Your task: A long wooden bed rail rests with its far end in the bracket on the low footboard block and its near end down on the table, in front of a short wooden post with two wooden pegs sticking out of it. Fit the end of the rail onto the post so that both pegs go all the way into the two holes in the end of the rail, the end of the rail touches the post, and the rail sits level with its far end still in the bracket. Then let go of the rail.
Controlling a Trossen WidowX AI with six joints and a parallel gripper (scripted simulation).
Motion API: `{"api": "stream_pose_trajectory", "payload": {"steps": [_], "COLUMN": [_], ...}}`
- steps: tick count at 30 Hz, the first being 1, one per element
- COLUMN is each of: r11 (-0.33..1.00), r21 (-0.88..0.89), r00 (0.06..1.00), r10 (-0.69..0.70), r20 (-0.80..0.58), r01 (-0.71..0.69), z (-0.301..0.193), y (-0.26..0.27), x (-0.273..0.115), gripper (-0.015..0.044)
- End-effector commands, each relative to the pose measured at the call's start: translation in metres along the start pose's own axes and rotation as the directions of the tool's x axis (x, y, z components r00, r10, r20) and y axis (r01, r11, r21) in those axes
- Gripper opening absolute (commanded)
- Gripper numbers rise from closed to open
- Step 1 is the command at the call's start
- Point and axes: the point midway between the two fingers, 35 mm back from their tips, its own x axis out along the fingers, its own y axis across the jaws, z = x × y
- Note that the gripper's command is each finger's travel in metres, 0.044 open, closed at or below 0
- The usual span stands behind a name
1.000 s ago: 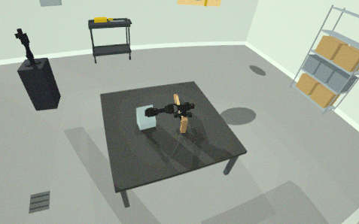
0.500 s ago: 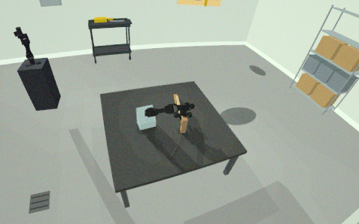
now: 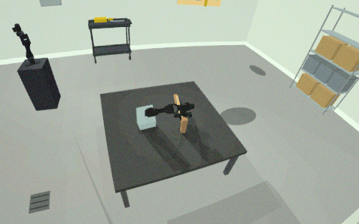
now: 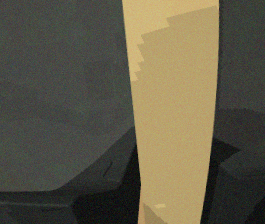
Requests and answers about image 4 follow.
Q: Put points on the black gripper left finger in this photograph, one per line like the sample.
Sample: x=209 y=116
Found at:
x=107 y=192

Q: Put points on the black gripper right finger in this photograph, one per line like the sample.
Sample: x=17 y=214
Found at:
x=235 y=188

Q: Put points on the long tan wooden rail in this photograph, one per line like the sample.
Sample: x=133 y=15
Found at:
x=172 y=55

